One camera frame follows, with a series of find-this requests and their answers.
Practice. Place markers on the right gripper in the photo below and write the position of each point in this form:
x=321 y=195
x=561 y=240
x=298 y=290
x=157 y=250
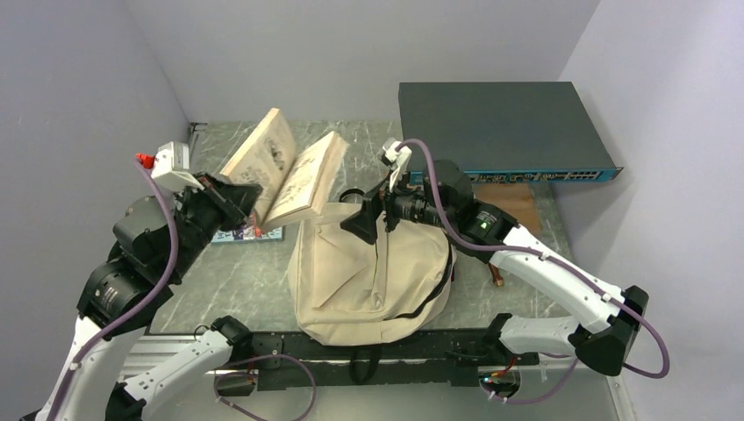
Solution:
x=363 y=222

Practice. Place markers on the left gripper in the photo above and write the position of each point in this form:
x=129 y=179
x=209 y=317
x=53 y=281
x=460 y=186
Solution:
x=235 y=201

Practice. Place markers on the beige canvas backpack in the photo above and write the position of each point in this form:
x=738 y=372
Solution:
x=347 y=292

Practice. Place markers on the dark network switch box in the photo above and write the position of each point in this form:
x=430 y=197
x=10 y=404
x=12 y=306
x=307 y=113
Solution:
x=507 y=132

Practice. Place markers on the aluminium rail frame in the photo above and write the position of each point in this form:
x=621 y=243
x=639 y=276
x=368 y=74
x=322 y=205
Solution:
x=174 y=232

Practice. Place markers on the brown copper pipe fitting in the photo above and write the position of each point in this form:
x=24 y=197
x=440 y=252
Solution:
x=497 y=278

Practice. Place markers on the light blue book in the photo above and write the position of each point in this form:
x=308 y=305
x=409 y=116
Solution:
x=247 y=234

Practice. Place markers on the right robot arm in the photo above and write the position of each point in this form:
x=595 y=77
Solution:
x=603 y=320

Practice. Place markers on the purple treehouse book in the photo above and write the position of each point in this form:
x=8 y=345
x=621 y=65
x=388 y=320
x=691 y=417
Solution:
x=295 y=184

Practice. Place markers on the black base frame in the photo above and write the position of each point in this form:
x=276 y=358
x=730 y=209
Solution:
x=457 y=357

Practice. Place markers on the wooden board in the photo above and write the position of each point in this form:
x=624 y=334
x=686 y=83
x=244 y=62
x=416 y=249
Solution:
x=515 y=199

